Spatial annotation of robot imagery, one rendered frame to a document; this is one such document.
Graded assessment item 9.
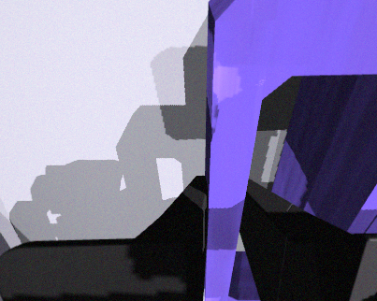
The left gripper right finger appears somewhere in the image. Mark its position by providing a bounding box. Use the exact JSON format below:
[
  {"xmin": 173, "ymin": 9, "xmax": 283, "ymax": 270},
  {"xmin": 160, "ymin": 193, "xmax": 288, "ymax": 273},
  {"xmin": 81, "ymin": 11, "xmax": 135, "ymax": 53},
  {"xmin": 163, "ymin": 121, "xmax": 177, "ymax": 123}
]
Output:
[{"xmin": 239, "ymin": 179, "xmax": 377, "ymax": 301}]

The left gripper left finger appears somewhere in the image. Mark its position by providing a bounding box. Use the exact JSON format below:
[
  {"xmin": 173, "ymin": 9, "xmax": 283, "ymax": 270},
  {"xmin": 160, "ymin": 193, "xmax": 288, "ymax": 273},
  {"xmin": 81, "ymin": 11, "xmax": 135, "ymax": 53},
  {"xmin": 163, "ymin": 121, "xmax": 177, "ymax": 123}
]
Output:
[{"xmin": 0, "ymin": 176, "xmax": 208, "ymax": 301}]

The purple wooden maze board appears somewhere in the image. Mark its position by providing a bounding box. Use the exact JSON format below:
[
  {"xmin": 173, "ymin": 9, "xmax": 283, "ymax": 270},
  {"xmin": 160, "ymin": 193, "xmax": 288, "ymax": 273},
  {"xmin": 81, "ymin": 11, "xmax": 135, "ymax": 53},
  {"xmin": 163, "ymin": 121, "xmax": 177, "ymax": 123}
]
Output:
[{"xmin": 204, "ymin": 0, "xmax": 377, "ymax": 301}]

